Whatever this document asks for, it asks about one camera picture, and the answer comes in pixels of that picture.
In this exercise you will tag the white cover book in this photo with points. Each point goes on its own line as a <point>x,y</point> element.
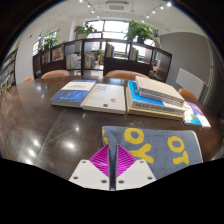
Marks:
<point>105,99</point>

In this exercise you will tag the bushy green potted plant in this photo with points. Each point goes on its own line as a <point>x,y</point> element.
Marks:
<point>49,40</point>

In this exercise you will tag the small green potted plant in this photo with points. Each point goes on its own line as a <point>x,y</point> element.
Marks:
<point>85,29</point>

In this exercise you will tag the orange chairs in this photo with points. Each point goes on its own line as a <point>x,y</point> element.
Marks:
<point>55,73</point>

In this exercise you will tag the tall wall bookshelf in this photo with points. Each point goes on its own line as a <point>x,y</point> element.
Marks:
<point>7,73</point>

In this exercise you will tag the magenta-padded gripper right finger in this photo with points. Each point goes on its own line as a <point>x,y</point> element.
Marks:
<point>138,175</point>

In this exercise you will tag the dark wooden shelf unit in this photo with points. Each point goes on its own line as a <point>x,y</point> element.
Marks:
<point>126,66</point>

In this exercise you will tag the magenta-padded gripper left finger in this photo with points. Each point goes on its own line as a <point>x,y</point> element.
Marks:
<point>86,175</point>

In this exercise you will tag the wide white wall radiator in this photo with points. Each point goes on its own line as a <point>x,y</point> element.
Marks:
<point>189,82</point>

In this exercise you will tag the large green potted plant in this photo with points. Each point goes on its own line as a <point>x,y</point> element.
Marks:
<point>140,30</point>

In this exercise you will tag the grey towel with yellow letters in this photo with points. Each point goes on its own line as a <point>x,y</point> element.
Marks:
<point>160,146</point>

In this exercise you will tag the thick beige book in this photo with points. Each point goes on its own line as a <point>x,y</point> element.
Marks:
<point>160,89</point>

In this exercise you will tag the colourful illustrated booklet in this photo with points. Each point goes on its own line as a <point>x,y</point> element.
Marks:
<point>191,116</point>

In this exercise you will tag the large book with blue cover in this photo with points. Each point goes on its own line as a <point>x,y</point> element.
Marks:
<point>143,105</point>

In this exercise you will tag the ceiling air conditioner cassette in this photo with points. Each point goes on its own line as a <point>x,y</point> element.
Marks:
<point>116,6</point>

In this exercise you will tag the purple and white booklet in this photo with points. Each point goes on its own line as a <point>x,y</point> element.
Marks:
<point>201,116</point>

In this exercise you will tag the ceiling lights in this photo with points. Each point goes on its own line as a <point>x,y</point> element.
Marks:
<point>168,4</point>

